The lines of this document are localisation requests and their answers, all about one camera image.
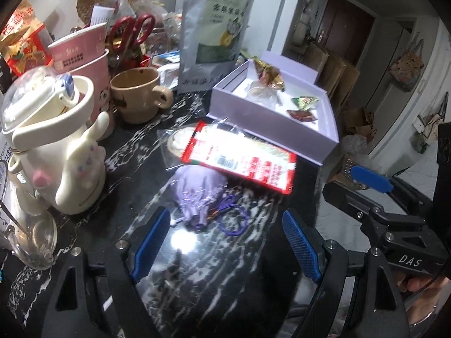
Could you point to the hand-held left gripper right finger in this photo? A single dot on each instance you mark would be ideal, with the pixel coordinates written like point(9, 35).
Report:
point(303, 246)

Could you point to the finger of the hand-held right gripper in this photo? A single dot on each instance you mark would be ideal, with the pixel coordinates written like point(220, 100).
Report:
point(370, 179)
point(352, 199)

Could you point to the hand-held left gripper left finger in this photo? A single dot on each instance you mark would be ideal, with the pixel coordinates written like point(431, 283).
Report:
point(151, 246)

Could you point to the white cardboard gift box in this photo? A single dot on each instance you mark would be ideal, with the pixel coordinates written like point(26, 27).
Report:
point(310, 141)

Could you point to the green triangular snack packet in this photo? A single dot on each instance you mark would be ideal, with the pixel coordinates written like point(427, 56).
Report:
point(306, 102)

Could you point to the red white snack packet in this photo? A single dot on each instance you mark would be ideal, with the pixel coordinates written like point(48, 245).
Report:
point(246, 162)

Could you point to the clear packet with round pad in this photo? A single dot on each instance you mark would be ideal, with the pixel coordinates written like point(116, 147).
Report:
point(174, 141)

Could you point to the clear plastic packet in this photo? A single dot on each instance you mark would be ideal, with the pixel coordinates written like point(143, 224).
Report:
point(262, 93)

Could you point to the gold crinkled snack packet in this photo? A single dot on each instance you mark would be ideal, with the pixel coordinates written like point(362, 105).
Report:
point(269, 75)

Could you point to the person's right hand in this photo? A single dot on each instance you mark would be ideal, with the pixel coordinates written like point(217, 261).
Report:
point(419, 288)

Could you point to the cardboard box with egg tray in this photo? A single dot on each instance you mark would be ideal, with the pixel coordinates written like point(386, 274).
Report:
point(347, 172)

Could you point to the clear crumpled plastic bag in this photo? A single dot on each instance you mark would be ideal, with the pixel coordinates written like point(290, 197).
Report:
point(356, 144)

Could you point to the brown cardboard pile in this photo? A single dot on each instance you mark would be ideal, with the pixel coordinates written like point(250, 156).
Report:
point(357, 121)

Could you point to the white cartoon water bottle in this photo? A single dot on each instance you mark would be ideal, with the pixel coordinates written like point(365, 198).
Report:
point(70, 169)

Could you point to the clear glass cup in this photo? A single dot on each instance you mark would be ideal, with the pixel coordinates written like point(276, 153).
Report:
point(35, 243)

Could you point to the printed canvas tote bag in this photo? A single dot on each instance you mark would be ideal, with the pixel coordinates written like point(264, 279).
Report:
point(407, 67)

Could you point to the beige ceramic mug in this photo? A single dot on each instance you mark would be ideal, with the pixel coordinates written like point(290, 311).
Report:
point(137, 102)

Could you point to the dark brown door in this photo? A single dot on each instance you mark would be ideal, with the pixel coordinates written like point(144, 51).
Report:
point(348, 21)

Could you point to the white rice cooker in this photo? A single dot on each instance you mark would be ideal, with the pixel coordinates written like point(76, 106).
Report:
point(301, 33)

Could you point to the pink panda print paper cup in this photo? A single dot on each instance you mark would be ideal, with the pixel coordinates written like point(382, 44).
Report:
point(100, 88)

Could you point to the white crumpled plastic bag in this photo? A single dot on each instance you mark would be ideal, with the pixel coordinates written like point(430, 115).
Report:
point(169, 77)

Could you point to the red desk organiser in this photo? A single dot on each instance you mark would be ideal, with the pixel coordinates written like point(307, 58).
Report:
point(130, 60)

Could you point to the blue white small box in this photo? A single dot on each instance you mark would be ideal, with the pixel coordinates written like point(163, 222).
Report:
point(168, 58)

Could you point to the silver stand-up pouch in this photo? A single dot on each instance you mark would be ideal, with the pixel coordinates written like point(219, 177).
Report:
point(211, 24)

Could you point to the white printed paper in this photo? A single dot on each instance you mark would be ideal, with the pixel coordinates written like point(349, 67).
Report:
point(102, 16)

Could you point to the orange red snack bag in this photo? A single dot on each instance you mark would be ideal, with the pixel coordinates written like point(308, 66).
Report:
point(21, 42)

